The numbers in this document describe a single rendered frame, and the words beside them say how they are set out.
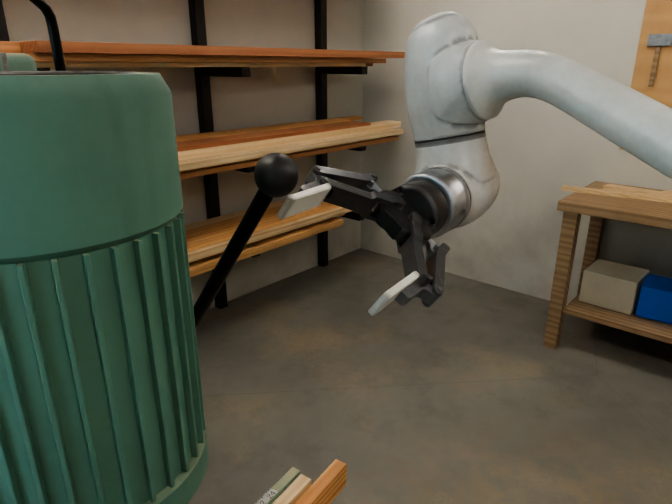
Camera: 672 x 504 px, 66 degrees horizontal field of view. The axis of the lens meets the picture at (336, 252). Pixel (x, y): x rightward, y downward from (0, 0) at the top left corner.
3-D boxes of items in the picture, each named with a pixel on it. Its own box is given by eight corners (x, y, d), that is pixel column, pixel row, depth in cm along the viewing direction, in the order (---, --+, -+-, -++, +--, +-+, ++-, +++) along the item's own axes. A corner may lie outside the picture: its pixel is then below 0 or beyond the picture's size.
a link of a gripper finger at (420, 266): (392, 231, 64) (401, 235, 64) (403, 299, 55) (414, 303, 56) (410, 209, 61) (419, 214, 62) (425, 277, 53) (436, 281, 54)
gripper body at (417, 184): (428, 249, 69) (396, 271, 62) (384, 205, 71) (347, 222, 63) (464, 209, 64) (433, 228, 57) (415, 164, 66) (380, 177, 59)
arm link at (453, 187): (398, 199, 76) (378, 208, 71) (435, 152, 70) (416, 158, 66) (443, 243, 74) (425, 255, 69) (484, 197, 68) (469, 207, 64)
